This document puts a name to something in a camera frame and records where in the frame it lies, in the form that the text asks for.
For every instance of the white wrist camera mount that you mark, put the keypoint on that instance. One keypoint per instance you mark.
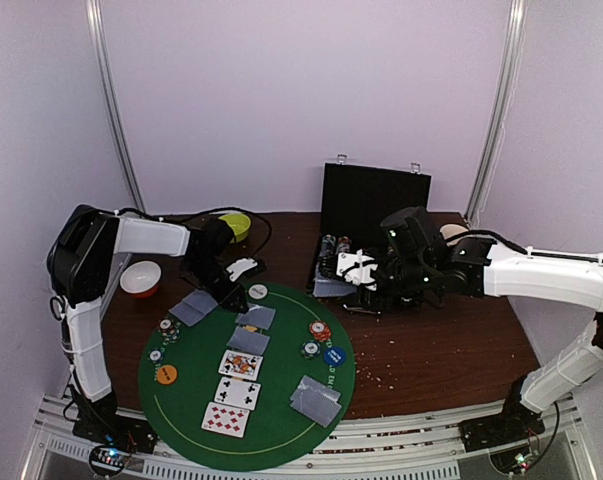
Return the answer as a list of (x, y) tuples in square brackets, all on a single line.
[(245, 267), (357, 269)]

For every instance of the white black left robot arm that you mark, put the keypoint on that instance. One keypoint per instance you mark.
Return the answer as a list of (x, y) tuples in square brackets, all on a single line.
[(79, 266)]

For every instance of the orange white bowl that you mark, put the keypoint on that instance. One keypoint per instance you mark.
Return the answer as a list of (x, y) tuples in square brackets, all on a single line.
[(141, 279)]

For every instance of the white patterned ceramic mug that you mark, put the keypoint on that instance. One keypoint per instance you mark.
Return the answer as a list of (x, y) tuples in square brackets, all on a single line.
[(449, 231)]

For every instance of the silver aluminium frame post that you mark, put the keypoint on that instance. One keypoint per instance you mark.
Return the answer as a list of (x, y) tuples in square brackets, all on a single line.
[(98, 37), (506, 85)]

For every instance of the ten of diamonds card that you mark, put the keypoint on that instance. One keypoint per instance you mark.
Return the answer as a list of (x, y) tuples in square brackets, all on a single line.
[(225, 419)]

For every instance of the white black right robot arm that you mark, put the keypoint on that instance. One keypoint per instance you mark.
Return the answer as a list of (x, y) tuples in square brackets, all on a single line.
[(557, 296)]

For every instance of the lime green plastic bowl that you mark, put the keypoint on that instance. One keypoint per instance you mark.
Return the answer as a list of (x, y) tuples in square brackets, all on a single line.
[(240, 225)]

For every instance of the blue small blind button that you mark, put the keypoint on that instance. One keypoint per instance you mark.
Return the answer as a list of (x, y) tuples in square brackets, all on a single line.
[(335, 356)]

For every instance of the orange big blind button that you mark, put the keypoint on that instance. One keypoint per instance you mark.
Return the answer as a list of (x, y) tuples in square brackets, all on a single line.
[(166, 374)]

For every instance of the white dealer button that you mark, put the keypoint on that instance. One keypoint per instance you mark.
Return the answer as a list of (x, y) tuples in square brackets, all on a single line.
[(258, 291)]

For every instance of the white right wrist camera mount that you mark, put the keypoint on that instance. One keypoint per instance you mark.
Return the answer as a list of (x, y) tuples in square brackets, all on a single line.
[(357, 269)]

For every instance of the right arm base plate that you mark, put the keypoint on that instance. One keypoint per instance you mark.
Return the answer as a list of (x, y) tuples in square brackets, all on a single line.
[(501, 432)]

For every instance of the round green poker mat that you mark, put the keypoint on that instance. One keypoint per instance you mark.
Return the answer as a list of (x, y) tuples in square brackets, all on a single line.
[(275, 432)]

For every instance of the red cream poker chip stack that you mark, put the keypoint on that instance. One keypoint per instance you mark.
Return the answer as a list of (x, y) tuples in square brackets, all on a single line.
[(320, 331)]

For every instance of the black poker chip case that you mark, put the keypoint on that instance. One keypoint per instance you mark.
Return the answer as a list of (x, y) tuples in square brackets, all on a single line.
[(354, 201)]

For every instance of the silver aluminium frame post right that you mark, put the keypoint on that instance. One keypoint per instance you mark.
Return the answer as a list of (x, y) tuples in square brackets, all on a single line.
[(506, 85)]

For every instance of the silver aluminium frame post left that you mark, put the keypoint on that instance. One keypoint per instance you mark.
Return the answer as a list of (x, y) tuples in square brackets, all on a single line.
[(98, 37)]

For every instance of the blue playing card deck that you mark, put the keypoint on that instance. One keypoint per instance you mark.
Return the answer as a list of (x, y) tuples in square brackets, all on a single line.
[(325, 287)]

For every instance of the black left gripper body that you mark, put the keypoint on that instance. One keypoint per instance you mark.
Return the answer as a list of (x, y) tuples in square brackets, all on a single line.
[(205, 273)]

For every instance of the queen of spades card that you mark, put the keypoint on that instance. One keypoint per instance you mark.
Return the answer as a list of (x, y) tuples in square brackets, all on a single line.
[(240, 365)]

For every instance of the ace of clubs card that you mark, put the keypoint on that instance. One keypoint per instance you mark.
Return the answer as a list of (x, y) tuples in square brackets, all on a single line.
[(237, 393)]

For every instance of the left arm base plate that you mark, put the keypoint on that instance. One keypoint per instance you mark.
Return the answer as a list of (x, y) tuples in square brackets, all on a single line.
[(133, 435)]

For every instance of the single blue playing card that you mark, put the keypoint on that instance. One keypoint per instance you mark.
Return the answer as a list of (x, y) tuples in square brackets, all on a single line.
[(186, 314)]

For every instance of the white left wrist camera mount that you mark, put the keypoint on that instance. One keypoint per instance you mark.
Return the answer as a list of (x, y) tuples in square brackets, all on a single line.
[(245, 267)]

